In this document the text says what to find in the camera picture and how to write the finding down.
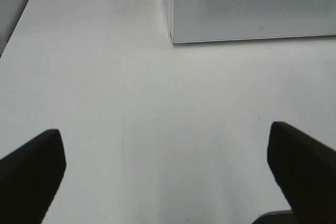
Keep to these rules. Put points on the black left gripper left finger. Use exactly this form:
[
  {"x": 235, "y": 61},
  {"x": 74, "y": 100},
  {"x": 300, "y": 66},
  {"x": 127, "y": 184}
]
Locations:
[{"x": 30, "y": 178}]

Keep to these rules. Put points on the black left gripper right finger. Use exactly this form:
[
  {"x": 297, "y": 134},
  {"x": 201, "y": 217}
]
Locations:
[{"x": 304, "y": 169}]

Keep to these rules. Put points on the white microwave oven body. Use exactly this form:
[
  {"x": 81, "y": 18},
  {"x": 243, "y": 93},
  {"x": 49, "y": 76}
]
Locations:
[{"x": 249, "y": 3}]

